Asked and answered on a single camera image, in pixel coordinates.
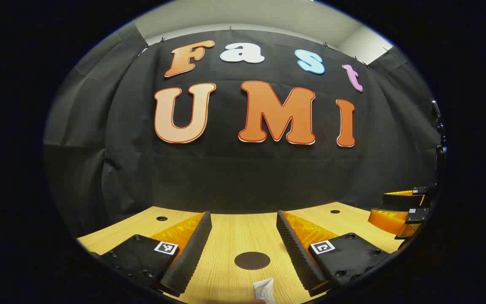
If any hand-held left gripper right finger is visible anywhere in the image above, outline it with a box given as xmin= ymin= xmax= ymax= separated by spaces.
xmin=277 ymin=210 xmax=395 ymax=296

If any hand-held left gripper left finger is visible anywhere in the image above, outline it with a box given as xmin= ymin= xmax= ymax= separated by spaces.
xmin=91 ymin=211 xmax=212 ymax=297

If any dark round coaster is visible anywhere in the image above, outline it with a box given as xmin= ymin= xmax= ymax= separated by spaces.
xmin=234 ymin=252 xmax=271 ymax=271

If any white toothpaste tube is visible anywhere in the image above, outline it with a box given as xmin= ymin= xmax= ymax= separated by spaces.
xmin=253 ymin=278 xmax=277 ymax=304

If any wooden desktop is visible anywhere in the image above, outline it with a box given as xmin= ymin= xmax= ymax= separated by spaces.
xmin=76 ymin=202 xmax=404 ymax=304

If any black backdrop cloth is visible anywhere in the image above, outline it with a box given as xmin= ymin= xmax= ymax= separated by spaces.
xmin=43 ymin=23 xmax=448 ymax=237

